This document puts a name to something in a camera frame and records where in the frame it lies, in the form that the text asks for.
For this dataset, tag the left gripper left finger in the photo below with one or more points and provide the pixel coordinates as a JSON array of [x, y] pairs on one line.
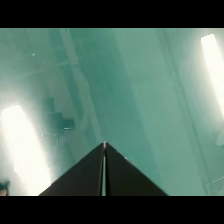
[[83, 176]]

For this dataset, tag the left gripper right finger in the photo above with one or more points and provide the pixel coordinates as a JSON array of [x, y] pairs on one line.
[[130, 176]]

